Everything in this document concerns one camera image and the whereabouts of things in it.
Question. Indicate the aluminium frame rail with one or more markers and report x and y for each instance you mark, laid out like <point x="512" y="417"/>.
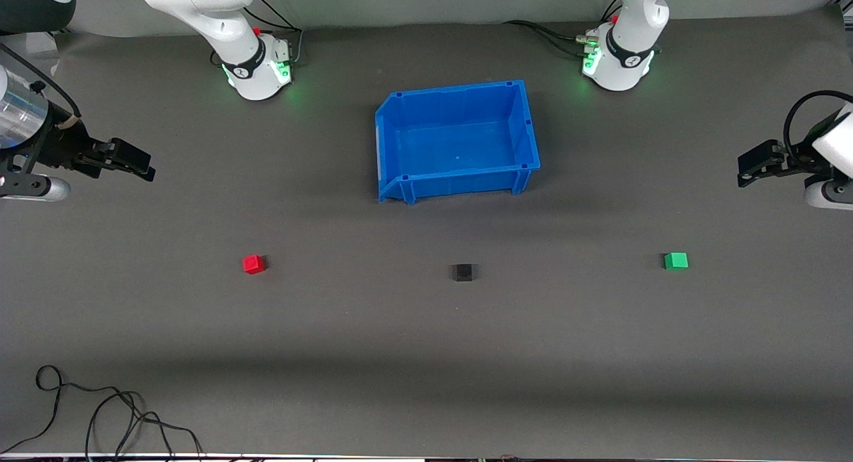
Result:
<point x="843" y="7"/>

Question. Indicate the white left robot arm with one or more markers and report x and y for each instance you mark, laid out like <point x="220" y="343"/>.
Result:
<point x="630" y="22"/>

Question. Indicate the blue plastic storage bin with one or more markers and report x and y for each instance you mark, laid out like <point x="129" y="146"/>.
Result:
<point x="460" y="148"/>

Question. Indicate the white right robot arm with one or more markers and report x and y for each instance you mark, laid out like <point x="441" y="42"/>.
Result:
<point x="220" y="15"/>

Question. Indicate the small red cube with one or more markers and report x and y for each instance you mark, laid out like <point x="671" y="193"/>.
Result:
<point x="253" y="264"/>

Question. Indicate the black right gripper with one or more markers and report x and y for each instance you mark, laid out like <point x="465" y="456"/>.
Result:
<point x="58" y="148"/>

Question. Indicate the small black cube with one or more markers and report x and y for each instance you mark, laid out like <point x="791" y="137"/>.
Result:
<point x="462" y="272"/>

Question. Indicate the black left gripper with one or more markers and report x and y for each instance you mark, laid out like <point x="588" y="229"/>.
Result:
<point x="793" y="160"/>

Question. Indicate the dark grey table mat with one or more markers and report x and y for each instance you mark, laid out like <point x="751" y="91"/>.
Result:
<point x="426" y="355"/>

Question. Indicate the small green cube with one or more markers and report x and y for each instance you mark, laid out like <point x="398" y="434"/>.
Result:
<point x="676" y="260"/>

